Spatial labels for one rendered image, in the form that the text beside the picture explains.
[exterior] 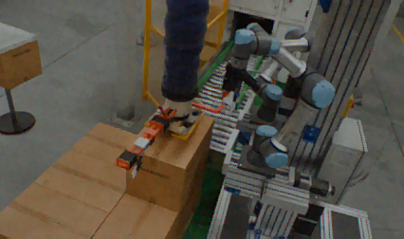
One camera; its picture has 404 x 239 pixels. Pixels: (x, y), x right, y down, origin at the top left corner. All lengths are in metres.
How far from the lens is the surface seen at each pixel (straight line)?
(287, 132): 1.76
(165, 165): 2.07
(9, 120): 4.11
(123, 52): 3.53
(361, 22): 1.81
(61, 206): 2.40
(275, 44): 1.46
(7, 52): 3.35
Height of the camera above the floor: 2.34
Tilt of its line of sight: 35 degrees down
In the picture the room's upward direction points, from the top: 9 degrees clockwise
